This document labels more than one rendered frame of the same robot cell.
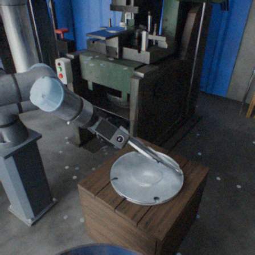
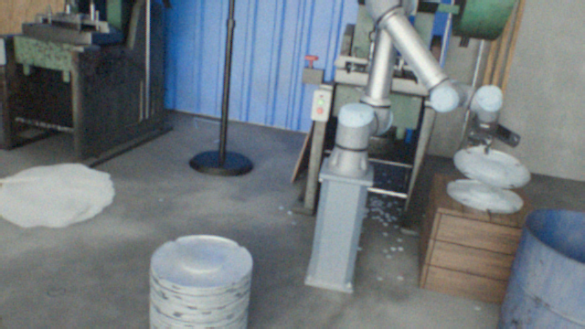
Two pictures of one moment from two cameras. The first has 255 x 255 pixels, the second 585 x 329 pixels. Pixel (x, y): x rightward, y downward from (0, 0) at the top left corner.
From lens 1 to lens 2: 1.51 m
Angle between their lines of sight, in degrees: 28
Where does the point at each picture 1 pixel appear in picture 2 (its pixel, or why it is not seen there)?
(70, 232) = (400, 289)
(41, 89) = (494, 93)
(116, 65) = (396, 97)
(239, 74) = (441, 122)
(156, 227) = not seen: hidden behind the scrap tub
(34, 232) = (362, 296)
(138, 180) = (485, 198)
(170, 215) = not seen: hidden behind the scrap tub
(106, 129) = (504, 132)
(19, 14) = not seen: hidden behind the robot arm
